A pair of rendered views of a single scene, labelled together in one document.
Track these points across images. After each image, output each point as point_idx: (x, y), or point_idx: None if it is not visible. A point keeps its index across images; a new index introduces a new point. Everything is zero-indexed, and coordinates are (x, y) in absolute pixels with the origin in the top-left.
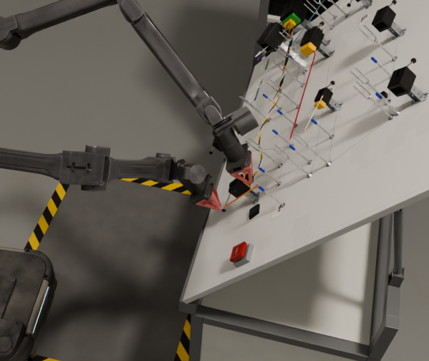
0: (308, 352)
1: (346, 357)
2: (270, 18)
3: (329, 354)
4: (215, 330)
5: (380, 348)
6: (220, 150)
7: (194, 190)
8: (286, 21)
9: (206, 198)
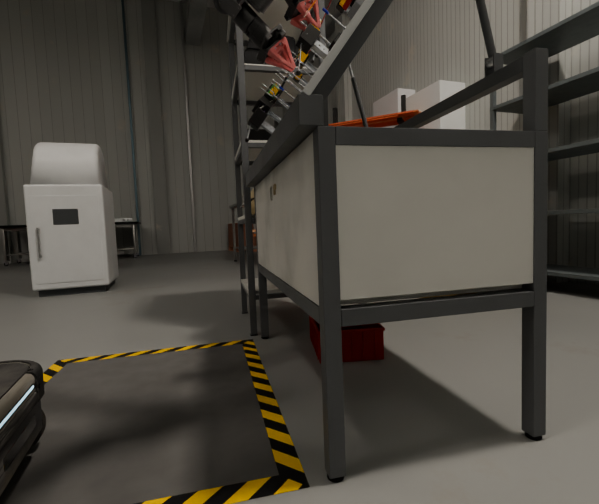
0: (473, 159)
1: (515, 142)
2: (249, 140)
3: (496, 151)
4: (354, 160)
5: (542, 101)
6: (257, 125)
7: (265, 29)
8: (271, 89)
9: (281, 31)
